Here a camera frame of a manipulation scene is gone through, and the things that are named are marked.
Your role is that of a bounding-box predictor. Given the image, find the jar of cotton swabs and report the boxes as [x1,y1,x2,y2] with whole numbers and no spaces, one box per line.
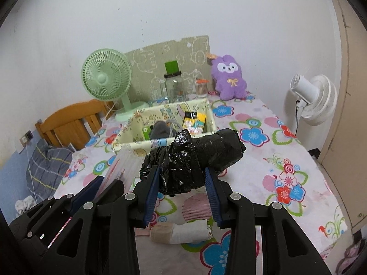
[195,79,209,97]

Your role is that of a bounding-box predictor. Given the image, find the wall power outlet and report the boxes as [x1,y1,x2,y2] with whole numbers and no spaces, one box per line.
[18,130,33,153]

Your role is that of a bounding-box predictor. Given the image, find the green small packet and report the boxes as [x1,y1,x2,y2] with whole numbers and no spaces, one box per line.
[142,125,154,140]

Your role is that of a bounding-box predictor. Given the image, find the green cup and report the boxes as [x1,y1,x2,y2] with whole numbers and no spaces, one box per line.
[164,60,180,74]

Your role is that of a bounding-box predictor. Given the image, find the white fan power cable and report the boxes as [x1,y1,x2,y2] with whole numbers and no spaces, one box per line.
[294,99,305,145]

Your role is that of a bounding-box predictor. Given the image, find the white beige sock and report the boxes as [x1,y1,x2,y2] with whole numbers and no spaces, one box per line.
[149,220,213,245]

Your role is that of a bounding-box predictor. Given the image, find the patterned cardboard panel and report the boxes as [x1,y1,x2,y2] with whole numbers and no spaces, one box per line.
[125,36,214,102]

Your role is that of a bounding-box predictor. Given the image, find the black plastic bag bundle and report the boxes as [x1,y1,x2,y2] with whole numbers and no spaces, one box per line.
[139,129,246,196]

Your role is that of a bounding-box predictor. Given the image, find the white standing fan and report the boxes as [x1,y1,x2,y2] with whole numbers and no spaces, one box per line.
[290,74,338,126]

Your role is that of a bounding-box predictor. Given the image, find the cartoon print fabric storage box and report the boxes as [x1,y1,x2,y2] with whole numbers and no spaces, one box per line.
[112,98,217,154]

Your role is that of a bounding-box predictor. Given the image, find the glass mason jar mug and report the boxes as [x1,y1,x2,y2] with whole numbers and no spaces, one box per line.
[161,71,186,103]

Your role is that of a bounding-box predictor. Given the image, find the beige door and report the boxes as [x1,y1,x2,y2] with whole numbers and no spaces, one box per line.
[319,0,366,232]

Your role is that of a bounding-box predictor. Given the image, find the grey plaid pillow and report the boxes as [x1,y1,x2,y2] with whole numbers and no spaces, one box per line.
[25,139,74,203]

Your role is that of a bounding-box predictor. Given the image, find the floral tablecloth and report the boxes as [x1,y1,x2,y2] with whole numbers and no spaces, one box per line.
[54,95,347,274]

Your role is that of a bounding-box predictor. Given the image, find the purple plush bunny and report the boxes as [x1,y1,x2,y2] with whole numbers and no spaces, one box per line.
[211,55,247,101]

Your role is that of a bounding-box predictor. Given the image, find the pink mask pack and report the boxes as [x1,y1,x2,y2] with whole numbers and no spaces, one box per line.
[96,148,144,196]

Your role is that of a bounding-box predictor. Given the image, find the yellow snack packet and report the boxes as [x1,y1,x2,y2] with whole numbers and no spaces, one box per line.
[182,111,206,135]

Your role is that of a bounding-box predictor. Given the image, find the crumpled white clothes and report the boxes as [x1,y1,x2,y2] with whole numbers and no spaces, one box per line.
[15,195,37,215]

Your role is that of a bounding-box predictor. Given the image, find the green desk fan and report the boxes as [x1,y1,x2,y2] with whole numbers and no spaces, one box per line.
[81,48,149,122]

